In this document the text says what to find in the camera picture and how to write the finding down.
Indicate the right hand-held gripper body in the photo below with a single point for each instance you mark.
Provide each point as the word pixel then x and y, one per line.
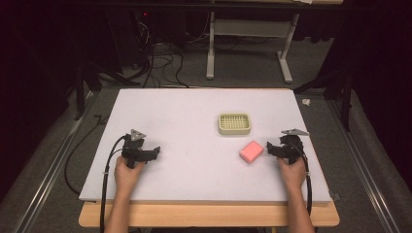
pixel 291 147

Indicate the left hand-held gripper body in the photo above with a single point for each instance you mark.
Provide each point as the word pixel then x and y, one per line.
pixel 134 152

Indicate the pink soap bar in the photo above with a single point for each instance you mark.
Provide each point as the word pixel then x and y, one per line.
pixel 252 151

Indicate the beige soap dish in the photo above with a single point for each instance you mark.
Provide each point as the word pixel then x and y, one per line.
pixel 234 123

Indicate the person's left hand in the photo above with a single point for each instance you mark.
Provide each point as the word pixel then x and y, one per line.
pixel 125 176

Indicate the person's right hand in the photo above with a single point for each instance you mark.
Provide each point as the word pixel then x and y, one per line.
pixel 293 174

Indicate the white foam board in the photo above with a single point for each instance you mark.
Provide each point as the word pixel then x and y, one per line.
pixel 194 161

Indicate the small crumpled white paper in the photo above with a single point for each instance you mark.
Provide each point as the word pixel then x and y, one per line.
pixel 306 102

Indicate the grey tape piece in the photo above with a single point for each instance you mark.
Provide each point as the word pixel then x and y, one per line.
pixel 335 196

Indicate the black metal stand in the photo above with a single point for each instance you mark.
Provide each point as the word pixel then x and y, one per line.
pixel 81 90
pixel 345 93

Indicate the wooden table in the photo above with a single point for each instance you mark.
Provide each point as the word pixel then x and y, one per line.
pixel 207 215

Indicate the metal floor rail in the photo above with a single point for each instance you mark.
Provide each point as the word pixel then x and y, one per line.
pixel 366 174
pixel 48 174

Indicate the white metal desk frame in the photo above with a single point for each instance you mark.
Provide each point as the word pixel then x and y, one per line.
pixel 249 27

